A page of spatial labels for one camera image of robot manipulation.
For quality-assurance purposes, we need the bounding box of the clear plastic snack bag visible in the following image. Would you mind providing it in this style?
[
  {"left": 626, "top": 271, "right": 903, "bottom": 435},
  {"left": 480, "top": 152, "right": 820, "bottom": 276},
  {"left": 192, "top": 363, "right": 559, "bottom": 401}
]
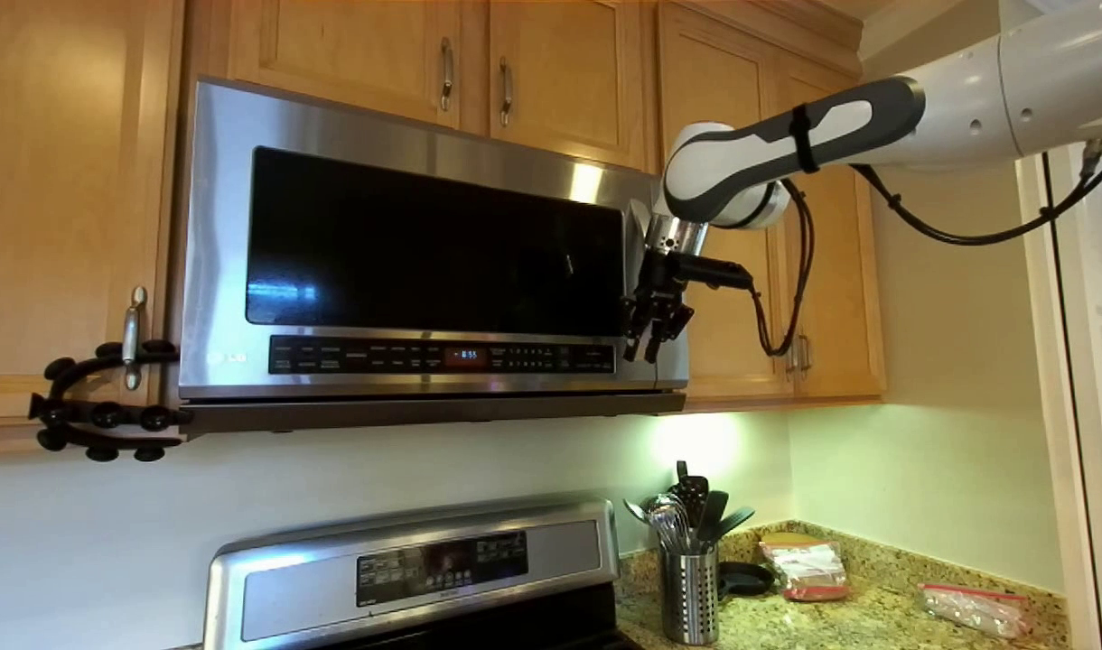
[{"left": 917, "top": 581, "right": 1031, "bottom": 639}]

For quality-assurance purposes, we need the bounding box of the red trimmed plastic food bag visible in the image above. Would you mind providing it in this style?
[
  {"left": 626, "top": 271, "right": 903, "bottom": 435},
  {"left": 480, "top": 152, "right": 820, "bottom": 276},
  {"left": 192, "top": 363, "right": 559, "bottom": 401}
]
[{"left": 757, "top": 528, "right": 856, "bottom": 605}]

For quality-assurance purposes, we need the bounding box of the white door frame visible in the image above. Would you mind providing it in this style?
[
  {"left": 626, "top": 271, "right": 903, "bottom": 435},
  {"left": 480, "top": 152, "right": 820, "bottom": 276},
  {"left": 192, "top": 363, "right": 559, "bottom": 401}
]
[{"left": 1015, "top": 141, "right": 1102, "bottom": 650}]

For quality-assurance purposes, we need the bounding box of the light wooden cabinet door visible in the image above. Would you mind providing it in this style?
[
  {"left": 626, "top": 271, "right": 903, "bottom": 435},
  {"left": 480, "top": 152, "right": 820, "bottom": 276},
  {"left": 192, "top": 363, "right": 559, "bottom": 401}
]
[
  {"left": 0, "top": 0, "right": 192, "bottom": 424},
  {"left": 488, "top": 0, "right": 649, "bottom": 172},
  {"left": 221, "top": 0, "right": 469, "bottom": 133},
  {"left": 653, "top": 5, "right": 781, "bottom": 412},
  {"left": 764, "top": 54, "right": 890, "bottom": 405}
]

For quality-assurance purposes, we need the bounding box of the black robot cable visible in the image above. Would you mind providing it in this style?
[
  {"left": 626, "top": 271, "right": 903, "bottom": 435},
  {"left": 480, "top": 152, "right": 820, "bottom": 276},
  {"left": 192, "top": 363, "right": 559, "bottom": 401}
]
[{"left": 743, "top": 135, "right": 1102, "bottom": 363}]

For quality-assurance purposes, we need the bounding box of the perforated steel utensil holder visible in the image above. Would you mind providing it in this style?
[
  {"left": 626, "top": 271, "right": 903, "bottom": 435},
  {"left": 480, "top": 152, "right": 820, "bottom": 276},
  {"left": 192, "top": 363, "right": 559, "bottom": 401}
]
[{"left": 659, "top": 541, "right": 723, "bottom": 645}]

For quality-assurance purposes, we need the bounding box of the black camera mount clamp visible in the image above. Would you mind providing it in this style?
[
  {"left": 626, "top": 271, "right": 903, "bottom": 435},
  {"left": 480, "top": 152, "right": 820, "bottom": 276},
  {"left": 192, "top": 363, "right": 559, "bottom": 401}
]
[{"left": 25, "top": 340, "right": 194, "bottom": 464}]

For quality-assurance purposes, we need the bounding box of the black perforated spoon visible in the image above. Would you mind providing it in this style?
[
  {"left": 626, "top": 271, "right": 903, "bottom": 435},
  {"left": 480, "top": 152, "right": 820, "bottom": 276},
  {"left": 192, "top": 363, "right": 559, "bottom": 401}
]
[{"left": 671, "top": 457, "right": 713, "bottom": 533}]

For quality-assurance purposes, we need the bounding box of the black plain turner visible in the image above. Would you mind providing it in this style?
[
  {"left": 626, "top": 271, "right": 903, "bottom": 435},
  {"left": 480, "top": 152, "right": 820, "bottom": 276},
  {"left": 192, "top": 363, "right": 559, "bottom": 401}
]
[{"left": 691, "top": 482, "right": 730, "bottom": 547}]

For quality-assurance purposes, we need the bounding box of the stainless steel stove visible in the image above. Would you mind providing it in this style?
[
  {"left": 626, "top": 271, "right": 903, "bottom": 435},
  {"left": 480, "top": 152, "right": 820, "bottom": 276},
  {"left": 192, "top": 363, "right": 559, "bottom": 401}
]
[{"left": 204, "top": 491, "right": 642, "bottom": 650}]

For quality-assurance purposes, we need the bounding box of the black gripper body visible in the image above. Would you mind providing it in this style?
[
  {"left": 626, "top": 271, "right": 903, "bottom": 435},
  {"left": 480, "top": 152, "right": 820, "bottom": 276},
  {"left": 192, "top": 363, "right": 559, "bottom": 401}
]
[{"left": 637, "top": 246, "right": 699, "bottom": 318}]

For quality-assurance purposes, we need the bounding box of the shiny steel ladle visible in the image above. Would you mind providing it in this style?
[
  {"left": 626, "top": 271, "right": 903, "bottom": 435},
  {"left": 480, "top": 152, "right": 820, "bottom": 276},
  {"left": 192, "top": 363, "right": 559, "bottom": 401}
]
[{"left": 618, "top": 491, "right": 671, "bottom": 552}]

